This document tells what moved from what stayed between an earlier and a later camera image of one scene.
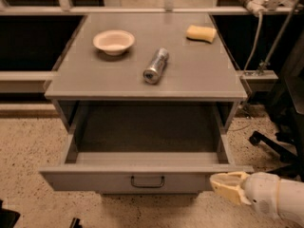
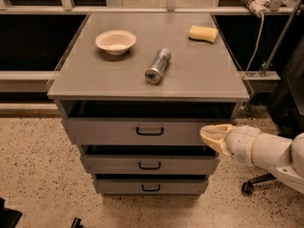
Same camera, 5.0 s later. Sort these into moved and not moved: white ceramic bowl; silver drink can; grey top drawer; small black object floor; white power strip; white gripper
Moved: grey top drawer; white gripper
Not moved: white ceramic bowl; silver drink can; small black object floor; white power strip
